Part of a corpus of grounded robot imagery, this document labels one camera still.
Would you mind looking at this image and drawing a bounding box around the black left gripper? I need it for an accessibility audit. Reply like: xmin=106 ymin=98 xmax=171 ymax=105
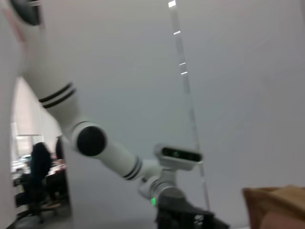
xmin=154 ymin=195 xmax=231 ymax=229

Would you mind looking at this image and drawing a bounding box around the khaki canvas food bag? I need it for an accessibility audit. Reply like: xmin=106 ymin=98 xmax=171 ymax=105
xmin=241 ymin=184 xmax=305 ymax=229

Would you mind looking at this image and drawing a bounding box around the seated person in black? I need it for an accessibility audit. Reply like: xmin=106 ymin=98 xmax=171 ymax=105
xmin=15 ymin=141 xmax=63 ymax=224

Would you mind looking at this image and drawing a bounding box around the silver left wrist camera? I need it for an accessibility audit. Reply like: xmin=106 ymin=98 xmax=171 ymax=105
xmin=153 ymin=143 xmax=203 ymax=171

